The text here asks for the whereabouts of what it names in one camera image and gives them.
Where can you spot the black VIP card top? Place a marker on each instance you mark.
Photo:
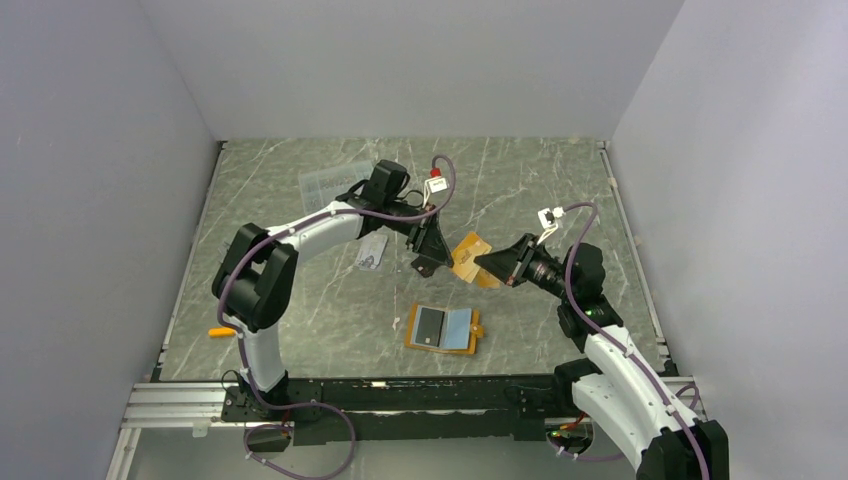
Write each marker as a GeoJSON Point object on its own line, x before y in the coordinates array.
{"type": "Point", "coordinates": [429, 326]}

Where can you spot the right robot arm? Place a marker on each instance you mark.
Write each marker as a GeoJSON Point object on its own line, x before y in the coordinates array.
{"type": "Point", "coordinates": [659, 435]}

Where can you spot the clear plastic organizer box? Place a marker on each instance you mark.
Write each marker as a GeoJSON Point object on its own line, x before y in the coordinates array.
{"type": "Point", "coordinates": [318, 188]}

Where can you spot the orange-handled screwdriver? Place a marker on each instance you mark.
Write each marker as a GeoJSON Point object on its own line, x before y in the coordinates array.
{"type": "Point", "coordinates": [221, 332]}

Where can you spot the small orange card sleeve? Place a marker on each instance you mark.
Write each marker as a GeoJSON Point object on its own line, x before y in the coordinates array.
{"type": "Point", "coordinates": [480, 275]}

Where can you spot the orange leather card holder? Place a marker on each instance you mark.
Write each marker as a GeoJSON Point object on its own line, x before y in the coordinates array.
{"type": "Point", "coordinates": [460, 335]}

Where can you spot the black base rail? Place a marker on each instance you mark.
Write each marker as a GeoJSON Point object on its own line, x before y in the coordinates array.
{"type": "Point", "coordinates": [518, 407]}

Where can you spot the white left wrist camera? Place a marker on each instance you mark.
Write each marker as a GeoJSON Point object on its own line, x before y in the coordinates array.
{"type": "Point", "coordinates": [436, 183]}

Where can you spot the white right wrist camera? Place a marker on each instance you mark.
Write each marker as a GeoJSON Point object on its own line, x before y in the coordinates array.
{"type": "Point", "coordinates": [550, 220]}

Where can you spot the silver VIP card bottom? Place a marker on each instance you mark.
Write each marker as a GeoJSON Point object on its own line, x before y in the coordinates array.
{"type": "Point", "coordinates": [370, 254]}

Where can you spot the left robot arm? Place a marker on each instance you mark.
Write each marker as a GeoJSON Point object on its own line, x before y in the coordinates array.
{"type": "Point", "coordinates": [254, 282]}

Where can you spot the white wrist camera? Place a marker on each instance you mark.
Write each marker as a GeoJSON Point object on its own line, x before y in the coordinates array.
{"type": "Point", "coordinates": [550, 220]}
{"type": "Point", "coordinates": [436, 183]}

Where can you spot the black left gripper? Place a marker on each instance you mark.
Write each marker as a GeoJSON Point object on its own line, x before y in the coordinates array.
{"type": "Point", "coordinates": [429, 241]}

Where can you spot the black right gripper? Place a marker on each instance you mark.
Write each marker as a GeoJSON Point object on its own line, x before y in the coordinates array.
{"type": "Point", "coordinates": [510, 265]}

